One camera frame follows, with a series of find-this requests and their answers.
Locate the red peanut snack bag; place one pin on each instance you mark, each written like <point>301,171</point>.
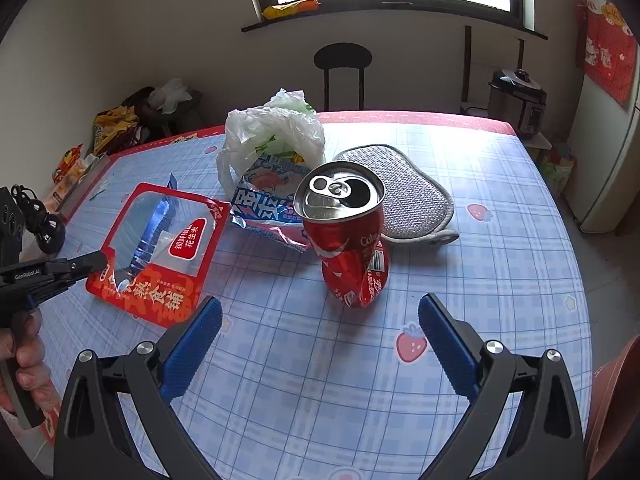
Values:
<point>158,253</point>

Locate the colourful gift bag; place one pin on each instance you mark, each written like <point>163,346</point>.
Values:
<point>556,166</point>

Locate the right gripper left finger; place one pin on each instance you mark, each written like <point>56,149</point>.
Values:
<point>93,440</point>

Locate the red fridge cover cloth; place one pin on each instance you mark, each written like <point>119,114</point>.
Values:
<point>606,48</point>

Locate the blue white snack wrapper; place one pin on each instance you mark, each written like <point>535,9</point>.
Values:
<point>262,202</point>

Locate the left hand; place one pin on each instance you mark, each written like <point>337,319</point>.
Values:
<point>32,374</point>

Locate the yellow snack bags pile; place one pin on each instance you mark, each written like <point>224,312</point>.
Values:
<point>112,128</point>

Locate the yellow snack bag on sill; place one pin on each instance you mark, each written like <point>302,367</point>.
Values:
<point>286,10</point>

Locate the grey scrubbing pad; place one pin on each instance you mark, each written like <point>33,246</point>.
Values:
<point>417,209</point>

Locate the crushed red cola can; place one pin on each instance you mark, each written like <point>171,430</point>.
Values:
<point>341,207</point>

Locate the black chair by window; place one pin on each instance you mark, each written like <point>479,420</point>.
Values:
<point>343,56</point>

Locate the electric pressure cooker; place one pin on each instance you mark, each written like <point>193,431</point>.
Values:
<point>517,99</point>

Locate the cream refrigerator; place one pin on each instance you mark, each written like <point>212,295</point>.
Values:
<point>604,139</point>

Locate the terracotta plastic pot bin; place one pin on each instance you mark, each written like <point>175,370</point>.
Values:
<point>612,438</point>

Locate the white plastic bag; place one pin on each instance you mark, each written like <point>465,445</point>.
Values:
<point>286,126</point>

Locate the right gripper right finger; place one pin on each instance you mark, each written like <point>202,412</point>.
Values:
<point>545,439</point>

